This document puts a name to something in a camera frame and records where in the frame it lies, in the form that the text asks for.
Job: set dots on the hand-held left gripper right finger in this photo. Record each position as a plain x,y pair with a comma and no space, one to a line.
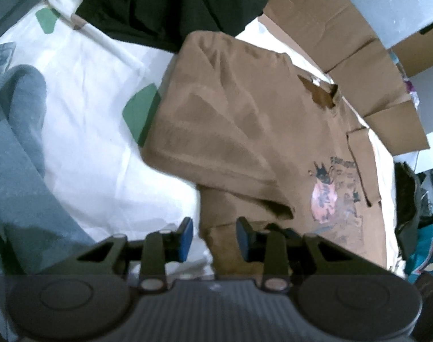
242,237

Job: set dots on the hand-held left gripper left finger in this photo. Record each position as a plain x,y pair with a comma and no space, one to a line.
186,237

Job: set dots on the brown printed t-shirt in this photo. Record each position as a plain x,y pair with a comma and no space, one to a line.
237,114

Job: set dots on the folded black clothes stack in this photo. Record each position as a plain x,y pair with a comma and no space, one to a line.
405,199

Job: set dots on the teal patterned blanket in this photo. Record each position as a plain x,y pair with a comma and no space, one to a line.
430,253

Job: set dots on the white bear print blanket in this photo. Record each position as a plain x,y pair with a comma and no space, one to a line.
88,96

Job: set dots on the blue-grey crumpled garment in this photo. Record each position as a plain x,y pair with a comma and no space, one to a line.
16,149

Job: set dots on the purple white detergent bag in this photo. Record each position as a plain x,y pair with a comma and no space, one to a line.
410,87

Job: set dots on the large flattened cardboard box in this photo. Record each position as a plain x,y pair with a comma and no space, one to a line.
344,42

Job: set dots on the black crumpled garment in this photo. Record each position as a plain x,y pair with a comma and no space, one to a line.
166,3

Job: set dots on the tall brown board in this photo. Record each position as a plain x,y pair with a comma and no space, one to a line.
423,53

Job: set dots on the grey plastic-wrapped appliance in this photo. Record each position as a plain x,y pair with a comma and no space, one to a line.
398,3

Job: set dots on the dark grey pillow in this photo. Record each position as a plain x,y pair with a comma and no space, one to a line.
9,7

